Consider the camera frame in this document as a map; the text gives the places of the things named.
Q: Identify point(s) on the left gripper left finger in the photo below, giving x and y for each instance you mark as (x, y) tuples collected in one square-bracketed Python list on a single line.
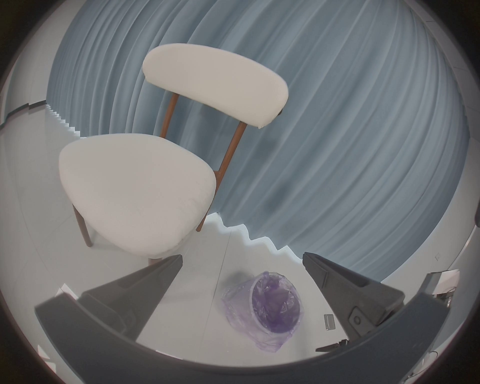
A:
[(150, 288)]

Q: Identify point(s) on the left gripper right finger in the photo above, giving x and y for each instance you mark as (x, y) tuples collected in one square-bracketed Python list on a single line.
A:
[(345, 292)]

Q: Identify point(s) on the purple plastic bag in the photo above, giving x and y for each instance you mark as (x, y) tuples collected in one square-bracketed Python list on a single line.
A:
[(275, 305)]

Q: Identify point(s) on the white trash bin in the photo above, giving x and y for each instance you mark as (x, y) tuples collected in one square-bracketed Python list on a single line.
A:
[(250, 300)]

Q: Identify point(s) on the wooden chair with white cushions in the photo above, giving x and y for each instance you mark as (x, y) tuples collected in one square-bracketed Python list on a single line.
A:
[(135, 191)]

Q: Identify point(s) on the blue-grey curtain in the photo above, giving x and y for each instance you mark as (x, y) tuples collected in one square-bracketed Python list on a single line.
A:
[(356, 150)]

